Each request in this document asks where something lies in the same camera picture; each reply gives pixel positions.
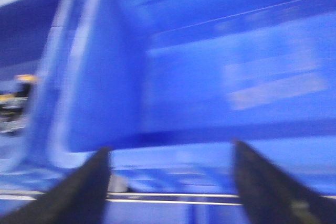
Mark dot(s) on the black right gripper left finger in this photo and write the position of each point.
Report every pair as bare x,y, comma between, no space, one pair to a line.
79,198

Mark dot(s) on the stainless steel front rail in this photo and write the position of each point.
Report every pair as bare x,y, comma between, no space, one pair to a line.
161,198

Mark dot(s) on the blue plastic crate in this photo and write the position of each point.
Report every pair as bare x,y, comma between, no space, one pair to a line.
170,85
29,29

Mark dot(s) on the right blue plastic crate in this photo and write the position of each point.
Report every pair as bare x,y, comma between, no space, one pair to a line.
170,85

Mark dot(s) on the left blue plastic crate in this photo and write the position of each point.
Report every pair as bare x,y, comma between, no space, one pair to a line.
29,29

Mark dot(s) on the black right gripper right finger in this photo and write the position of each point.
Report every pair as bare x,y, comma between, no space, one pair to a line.
269,195

